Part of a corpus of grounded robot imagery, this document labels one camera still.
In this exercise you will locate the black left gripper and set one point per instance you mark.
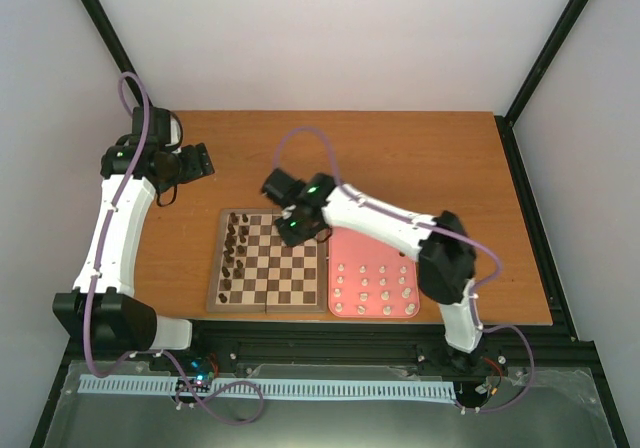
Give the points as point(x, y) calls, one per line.
point(197, 170)

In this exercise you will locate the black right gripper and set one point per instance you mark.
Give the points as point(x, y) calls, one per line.
point(290, 239)

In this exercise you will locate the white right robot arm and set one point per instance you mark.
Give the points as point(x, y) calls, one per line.
point(445, 256)

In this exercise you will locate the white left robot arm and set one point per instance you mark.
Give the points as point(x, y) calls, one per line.
point(101, 310)

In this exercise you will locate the wooden chess board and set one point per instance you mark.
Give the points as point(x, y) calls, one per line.
point(276, 278)

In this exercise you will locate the pink plastic tray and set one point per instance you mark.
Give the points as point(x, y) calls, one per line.
point(353, 250)

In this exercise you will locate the black aluminium frame rail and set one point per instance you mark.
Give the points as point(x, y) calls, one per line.
point(554, 393)

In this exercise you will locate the light blue cable duct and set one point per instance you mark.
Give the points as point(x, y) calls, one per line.
point(274, 389)

